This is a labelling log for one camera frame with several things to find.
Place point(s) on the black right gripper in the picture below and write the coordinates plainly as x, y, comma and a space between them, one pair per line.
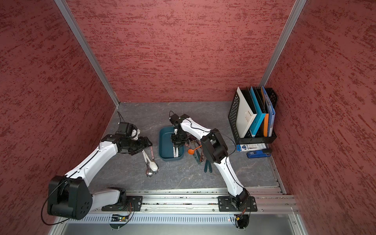
177, 142

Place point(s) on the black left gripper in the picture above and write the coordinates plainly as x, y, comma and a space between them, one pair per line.
142, 145

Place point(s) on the orange plastic spoon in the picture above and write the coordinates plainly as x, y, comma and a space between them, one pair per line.
192, 151

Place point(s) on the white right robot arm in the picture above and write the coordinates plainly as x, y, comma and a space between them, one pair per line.
216, 152

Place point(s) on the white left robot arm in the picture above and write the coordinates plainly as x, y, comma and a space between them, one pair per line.
69, 195

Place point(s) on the teal plastic storage box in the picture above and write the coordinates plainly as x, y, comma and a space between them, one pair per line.
166, 145

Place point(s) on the white blue small box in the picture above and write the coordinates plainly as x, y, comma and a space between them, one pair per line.
251, 147

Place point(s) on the black mesh file rack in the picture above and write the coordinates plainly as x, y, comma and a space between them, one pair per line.
232, 116

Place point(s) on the white folder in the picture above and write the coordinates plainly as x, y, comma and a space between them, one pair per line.
245, 115

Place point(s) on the teal folder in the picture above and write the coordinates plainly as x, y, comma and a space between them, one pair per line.
260, 111

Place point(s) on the orange folder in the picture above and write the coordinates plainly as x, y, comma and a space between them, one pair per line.
266, 118

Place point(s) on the blue stapler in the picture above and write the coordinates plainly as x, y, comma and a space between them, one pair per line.
259, 153

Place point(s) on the blue folder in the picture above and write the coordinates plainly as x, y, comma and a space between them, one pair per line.
271, 112

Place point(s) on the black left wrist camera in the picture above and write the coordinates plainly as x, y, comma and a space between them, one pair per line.
128, 130

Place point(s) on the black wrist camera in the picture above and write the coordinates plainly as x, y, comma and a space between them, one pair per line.
128, 130
175, 120

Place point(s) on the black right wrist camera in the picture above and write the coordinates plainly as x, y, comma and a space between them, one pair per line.
175, 120

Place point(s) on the white handled steel spoon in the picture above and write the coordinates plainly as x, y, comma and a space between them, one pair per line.
149, 172

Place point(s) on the pink handled spoon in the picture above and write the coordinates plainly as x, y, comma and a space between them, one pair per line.
153, 155

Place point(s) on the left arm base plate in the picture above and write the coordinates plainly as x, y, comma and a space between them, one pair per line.
133, 203

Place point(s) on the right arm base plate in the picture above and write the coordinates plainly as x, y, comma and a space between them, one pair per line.
230, 204

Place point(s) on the aluminium rail frame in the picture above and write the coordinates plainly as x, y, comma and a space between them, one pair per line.
193, 211

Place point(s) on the aluminium corner post left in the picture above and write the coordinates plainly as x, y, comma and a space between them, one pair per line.
71, 21

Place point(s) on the aluminium corner post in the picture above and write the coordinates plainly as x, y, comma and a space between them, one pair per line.
71, 21
287, 30

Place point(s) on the aluminium corner post right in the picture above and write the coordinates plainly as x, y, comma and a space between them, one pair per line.
287, 30

